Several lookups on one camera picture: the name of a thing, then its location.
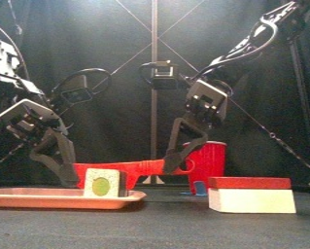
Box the red plastic toy knife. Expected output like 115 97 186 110
72 158 196 190

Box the toy sushi roll piece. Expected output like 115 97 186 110
81 167 128 198

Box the red plastic cup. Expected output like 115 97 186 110
182 140 229 196

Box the small blue plastic piece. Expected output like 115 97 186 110
180 180 208 196

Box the pink plastic tray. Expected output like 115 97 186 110
0 187 148 210

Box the toy salmon nigiri block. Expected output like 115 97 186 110
206 176 298 215

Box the vertical metal frame pole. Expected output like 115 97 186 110
142 0 166 186

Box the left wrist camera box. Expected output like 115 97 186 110
59 75 95 105

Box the diagonal frame brace rod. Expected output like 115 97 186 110
227 97 310 178

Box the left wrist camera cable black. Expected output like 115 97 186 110
52 67 112 98

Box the slanted frame leg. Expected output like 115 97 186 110
287 37 310 188

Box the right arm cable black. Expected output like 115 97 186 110
194 18 281 81

